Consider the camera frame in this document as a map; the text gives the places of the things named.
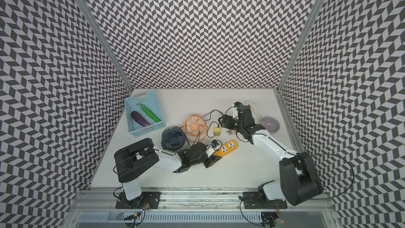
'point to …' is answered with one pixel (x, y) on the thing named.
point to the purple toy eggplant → (139, 119)
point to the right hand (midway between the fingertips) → (223, 123)
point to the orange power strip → (227, 149)
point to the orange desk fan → (195, 127)
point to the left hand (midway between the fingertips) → (216, 155)
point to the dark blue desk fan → (173, 138)
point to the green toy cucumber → (148, 112)
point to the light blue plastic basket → (144, 114)
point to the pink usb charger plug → (231, 132)
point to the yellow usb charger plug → (217, 131)
